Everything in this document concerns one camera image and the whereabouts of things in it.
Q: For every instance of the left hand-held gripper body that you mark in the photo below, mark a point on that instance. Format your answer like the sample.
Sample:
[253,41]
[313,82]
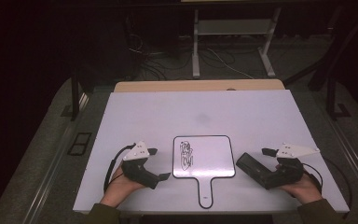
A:
[137,152]

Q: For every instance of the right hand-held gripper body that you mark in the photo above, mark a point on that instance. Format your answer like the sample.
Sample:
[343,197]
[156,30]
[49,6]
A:
[292,151]

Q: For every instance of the black whiteboard eraser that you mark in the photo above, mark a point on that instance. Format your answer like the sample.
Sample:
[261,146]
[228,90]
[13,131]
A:
[253,169]

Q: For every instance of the person's left hand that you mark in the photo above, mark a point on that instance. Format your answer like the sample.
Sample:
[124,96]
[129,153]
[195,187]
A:
[121,186]

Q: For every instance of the person's right hand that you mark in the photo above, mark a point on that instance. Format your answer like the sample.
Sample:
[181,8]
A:
[304,190]

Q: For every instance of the light wooden table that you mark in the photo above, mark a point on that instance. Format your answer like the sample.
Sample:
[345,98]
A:
[199,85]

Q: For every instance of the white metal stand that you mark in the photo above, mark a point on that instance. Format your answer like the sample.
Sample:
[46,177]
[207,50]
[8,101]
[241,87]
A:
[195,46]

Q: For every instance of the aluminium floor rail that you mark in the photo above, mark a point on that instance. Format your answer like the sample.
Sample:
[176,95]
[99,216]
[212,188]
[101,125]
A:
[354,158]
[56,161]

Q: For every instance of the black metal stand post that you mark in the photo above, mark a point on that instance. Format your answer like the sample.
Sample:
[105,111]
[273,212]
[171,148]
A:
[331,99]
[74,99]

